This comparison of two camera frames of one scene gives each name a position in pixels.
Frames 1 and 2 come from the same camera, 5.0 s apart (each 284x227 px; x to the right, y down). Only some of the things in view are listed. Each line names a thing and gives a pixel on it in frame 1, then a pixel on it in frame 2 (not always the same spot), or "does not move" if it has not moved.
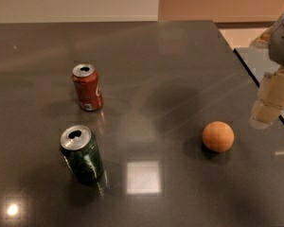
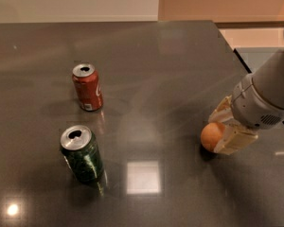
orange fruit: [218, 136] does not move
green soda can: [82, 153] does not move
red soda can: [88, 87] does not move
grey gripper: [282, 43] → [253, 107]
